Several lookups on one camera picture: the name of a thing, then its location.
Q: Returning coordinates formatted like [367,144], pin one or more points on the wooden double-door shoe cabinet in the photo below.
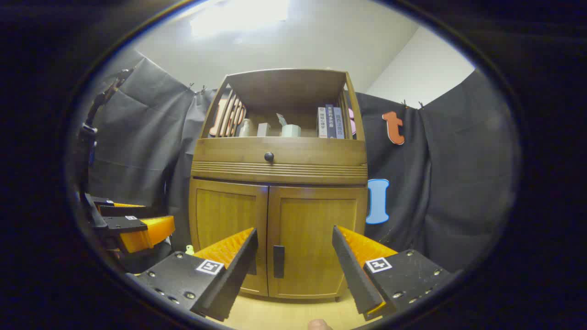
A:
[275,172]

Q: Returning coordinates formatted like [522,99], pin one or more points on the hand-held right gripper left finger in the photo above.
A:
[234,275]

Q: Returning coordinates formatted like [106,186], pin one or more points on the folded paper slip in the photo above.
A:
[281,119]

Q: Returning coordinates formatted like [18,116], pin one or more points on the wooden shoe cabinet door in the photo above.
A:
[220,211]
[312,220]

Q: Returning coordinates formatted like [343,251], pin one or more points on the green frog plush toy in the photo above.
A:
[190,250]

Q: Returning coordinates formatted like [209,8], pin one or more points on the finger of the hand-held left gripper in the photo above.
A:
[151,231]
[133,211]

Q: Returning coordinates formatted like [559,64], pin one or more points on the black articulated stand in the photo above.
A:
[87,133]

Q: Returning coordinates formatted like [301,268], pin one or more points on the pale green cup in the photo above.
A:
[291,131]

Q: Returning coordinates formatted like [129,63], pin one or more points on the dark blue book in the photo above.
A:
[331,121]

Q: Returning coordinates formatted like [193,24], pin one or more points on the white book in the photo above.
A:
[322,123]

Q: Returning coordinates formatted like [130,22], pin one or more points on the wooden drawer with black knob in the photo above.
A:
[321,153]

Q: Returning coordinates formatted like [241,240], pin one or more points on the small white box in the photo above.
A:
[263,130]

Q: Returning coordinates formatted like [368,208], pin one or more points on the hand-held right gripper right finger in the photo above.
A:
[355,279]

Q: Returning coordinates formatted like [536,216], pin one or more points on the black backdrop cloth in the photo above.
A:
[458,183]

